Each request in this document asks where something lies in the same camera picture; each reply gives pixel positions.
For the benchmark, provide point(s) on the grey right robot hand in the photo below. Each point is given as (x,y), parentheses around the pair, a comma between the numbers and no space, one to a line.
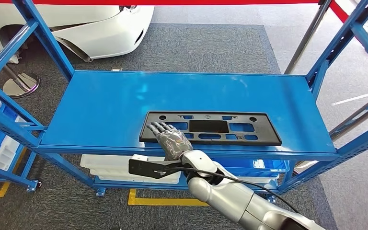
(173,141)

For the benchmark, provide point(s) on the black plastic plate frame part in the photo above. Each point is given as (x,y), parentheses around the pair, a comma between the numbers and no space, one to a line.
(209,126)

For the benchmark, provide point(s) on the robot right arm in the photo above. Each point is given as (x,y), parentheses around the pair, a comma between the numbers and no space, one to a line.
(228,196)

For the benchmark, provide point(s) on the rack caster wheel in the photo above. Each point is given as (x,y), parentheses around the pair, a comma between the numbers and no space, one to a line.
(100,192)
(33,186)
(271,198)

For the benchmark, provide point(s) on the white car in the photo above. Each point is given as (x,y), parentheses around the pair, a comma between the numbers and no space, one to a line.
(92,35)

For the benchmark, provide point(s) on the white floor tape line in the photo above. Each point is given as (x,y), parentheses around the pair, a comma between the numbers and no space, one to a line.
(355,98)

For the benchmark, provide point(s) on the red barrier belt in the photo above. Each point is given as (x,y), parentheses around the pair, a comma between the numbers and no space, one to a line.
(339,11)

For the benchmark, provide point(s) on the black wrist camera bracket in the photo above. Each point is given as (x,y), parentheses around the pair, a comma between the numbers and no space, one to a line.
(149,168)

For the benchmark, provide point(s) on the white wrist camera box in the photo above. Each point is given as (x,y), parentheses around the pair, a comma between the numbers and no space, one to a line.
(139,157)

